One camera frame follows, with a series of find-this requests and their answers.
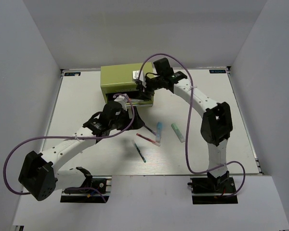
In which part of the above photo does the green highlighter marker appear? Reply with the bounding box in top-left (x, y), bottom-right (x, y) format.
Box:
top-left (171, 123), bottom-right (185, 143)

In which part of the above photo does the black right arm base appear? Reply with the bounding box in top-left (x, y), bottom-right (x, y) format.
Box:
top-left (187, 177), bottom-right (238, 205)

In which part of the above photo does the blue label sticker left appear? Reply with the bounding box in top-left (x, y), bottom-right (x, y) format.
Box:
top-left (64, 72), bottom-right (81, 77)

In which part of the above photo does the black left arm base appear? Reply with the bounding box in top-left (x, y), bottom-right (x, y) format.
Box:
top-left (60, 176), bottom-right (112, 204)

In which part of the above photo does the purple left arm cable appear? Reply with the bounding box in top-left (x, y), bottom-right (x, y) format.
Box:
top-left (2, 93), bottom-right (135, 203)

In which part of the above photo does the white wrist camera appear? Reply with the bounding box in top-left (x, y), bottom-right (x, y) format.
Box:
top-left (113, 94), bottom-right (129, 111)
top-left (132, 70), bottom-right (146, 87)

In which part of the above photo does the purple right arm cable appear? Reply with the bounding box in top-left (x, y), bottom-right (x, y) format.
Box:
top-left (137, 52), bottom-right (246, 198)

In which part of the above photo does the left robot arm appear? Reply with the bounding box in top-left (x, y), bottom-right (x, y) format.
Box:
top-left (18, 101), bottom-right (145, 201)

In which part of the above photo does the blue highlighter marker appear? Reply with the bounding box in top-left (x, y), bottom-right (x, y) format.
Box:
top-left (156, 122), bottom-right (163, 143)

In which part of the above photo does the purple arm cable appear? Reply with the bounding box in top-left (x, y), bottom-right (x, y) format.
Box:
top-left (137, 52), bottom-right (246, 198)
top-left (2, 93), bottom-right (135, 203)

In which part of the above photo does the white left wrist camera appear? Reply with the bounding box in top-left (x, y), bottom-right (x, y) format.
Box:
top-left (113, 94), bottom-right (129, 111)

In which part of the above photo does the green gel pen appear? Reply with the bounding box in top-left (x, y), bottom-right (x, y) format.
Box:
top-left (132, 140), bottom-right (146, 163)

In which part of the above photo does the green metal drawer chest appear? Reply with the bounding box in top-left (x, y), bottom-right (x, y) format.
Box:
top-left (100, 62), bottom-right (154, 107)

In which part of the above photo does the purple gel pen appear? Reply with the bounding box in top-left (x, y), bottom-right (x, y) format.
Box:
top-left (144, 125), bottom-right (156, 136)

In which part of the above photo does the blue label sticker right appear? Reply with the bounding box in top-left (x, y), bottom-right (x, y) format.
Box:
top-left (209, 69), bottom-right (227, 74)

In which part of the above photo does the blue label sticker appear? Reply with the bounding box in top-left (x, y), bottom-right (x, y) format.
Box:
top-left (64, 72), bottom-right (81, 77)
top-left (209, 69), bottom-right (227, 74)

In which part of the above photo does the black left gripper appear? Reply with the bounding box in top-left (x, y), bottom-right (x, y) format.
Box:
top-left (110, 106), bottom-right (145, 131)

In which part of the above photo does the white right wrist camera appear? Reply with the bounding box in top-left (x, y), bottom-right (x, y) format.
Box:
top-left (132, 70), bottom-right (146, 87)

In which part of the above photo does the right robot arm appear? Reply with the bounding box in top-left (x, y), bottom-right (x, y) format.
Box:
top-left (133, 58), bottom-right (233, 192)

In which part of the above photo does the red gel pen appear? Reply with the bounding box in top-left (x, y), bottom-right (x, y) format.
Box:
top-left (136, 133), bottom-right (160, 147)

